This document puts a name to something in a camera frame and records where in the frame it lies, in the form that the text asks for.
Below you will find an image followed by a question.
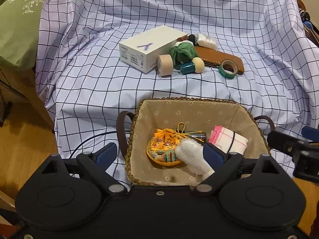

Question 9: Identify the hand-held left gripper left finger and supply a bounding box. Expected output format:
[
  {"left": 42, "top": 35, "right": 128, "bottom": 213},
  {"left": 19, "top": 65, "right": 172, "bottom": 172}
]
[{"left": 41, "top": 142, "right": 128, "bottom": 196}]

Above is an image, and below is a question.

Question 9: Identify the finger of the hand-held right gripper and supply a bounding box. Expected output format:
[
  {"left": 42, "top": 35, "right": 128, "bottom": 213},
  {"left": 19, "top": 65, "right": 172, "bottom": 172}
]
[
  {"left": 267, "top": 130, "right": 303, "bottom": 155},
  {"left": 301, "top": 126, "right": 319, "bottom": 142}
]

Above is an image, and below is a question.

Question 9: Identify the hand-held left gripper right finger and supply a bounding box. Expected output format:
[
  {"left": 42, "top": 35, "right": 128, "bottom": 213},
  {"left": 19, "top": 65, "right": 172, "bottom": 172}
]
[{"left": 194, "top": 143, "right": 278, "bottom": 196}]

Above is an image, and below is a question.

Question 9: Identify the pink and white cloth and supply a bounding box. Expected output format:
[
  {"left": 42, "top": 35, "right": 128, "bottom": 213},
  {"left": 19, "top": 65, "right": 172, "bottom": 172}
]
[{"left": 208, "top": 126, "right": 249, "bottom": 154}]

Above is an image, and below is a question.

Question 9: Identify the white fluffy puff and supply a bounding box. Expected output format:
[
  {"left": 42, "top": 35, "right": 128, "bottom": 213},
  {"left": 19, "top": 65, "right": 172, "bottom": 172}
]
[{"left": 175, "top": 139, "right": 215, "bottom": 178}]

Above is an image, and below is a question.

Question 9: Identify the black and grey cylinder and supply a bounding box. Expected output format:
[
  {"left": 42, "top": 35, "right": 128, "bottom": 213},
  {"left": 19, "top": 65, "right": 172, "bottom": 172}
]
[{"left": 187, "top": 130, "right": 208, "bottom": 140}]

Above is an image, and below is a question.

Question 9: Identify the orange embroidered pouch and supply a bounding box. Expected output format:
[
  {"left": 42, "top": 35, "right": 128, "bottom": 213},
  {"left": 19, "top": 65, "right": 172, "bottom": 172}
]
[{"left": 146, "top": 122, "right": 185, "bottom": 168}]

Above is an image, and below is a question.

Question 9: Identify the wicker basket with floral lining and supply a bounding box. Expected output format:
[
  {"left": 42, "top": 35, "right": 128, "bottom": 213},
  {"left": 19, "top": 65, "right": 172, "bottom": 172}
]
[{"left": 117, "top": 97, "right": 275, "bottom": 187}]

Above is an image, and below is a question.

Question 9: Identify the teal washi tape roll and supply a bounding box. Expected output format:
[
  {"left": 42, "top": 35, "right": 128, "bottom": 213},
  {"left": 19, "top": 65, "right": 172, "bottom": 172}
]
[{"left": 219, "top": 60, "right": 239, "bottom": 79}]

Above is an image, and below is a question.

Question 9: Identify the teal bottle with cream cap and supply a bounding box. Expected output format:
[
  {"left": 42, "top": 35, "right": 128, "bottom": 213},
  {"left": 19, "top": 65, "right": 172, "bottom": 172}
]
[{"left": 180, "top": 57, "right": 205, "bottom": 75}]

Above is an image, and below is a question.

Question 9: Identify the white tissue pack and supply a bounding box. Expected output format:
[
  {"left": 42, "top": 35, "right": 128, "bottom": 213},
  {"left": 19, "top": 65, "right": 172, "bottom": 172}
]
[{"left": 195, "top": 33, "right": 218, "bottom": 51}]

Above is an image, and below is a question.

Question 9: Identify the checked bed sheet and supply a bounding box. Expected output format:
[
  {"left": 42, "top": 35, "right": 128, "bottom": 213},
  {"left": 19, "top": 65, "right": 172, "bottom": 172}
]
[{"left": 35, "top": 0, "right": 319, "bottom": 188}]

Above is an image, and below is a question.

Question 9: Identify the brown leather case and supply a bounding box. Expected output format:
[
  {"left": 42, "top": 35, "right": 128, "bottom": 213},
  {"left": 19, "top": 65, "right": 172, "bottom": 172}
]
[{"left": 194, "top": 45, "right": 245, "bottom": 76}]

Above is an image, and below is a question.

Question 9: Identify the beige tape roll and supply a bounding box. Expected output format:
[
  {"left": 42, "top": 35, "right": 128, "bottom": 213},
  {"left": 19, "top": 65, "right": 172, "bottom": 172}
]
[{"left": 158, "top": 54, "right": 174, "bottom": 77}]

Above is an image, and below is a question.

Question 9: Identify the green plush toy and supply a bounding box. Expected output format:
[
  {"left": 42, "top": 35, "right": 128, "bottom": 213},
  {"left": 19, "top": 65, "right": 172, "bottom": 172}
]
[{"left": 169, "top": 36, "right": 200, "bottom": 70}]

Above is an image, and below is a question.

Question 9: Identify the black metal stand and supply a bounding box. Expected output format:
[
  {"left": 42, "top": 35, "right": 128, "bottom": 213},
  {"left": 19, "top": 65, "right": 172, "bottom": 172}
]
[{"left": 0, "top": 72, "right": 28, "bottom": 127}]

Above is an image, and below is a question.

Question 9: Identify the white phone box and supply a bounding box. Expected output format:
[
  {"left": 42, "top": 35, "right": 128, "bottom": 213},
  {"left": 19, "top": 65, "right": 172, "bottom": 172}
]
[{"left": 119, "top": 25, "right": 188, "bottom": 74}]

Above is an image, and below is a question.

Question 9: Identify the black cable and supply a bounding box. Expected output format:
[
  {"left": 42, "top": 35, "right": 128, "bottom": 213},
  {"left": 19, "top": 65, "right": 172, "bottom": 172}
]
[{"left": 69, "top": 129, "right": 118, "bottom": 160}]

